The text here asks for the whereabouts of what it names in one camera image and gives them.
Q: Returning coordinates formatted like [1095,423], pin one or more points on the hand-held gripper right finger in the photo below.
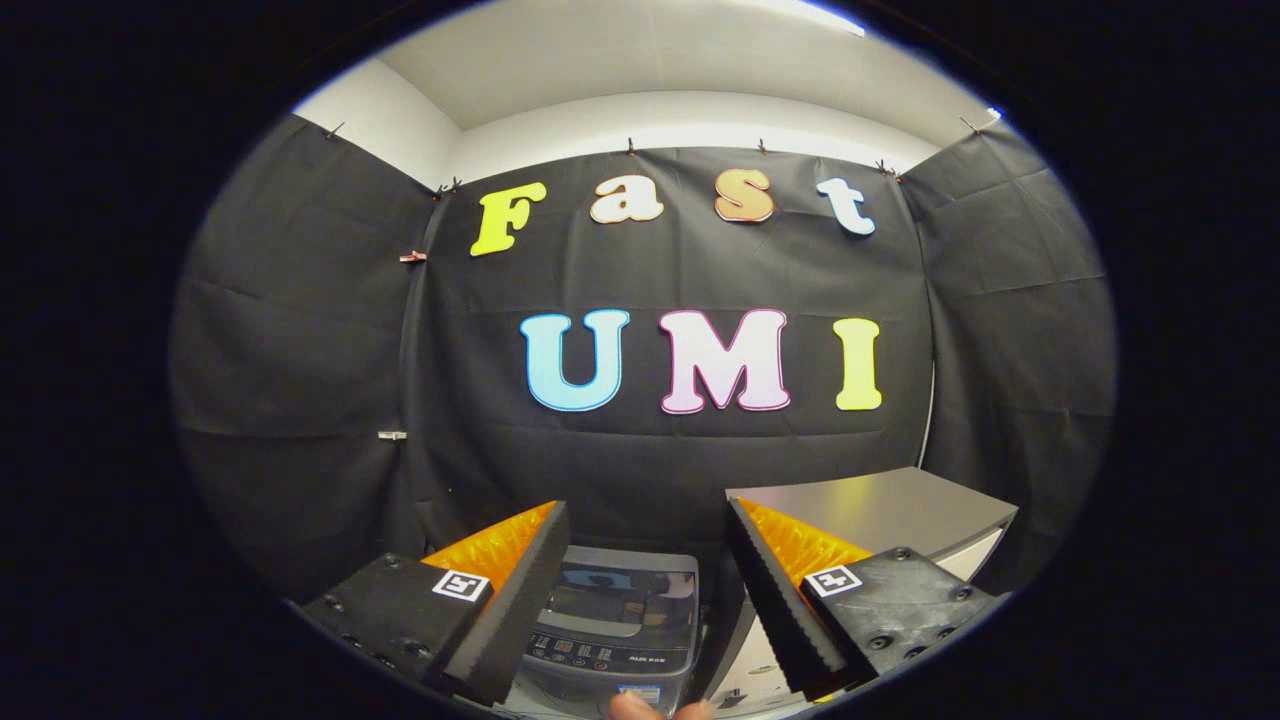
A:
[775,605]

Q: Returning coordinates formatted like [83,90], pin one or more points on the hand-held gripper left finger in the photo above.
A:
[520,610]

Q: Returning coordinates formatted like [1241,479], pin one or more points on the grey washing machine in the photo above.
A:
[620,620]

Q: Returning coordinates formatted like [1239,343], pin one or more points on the grey cabinet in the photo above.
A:
[880,505]

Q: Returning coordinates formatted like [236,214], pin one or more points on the black backdrop cloth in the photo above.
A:
[650,460]

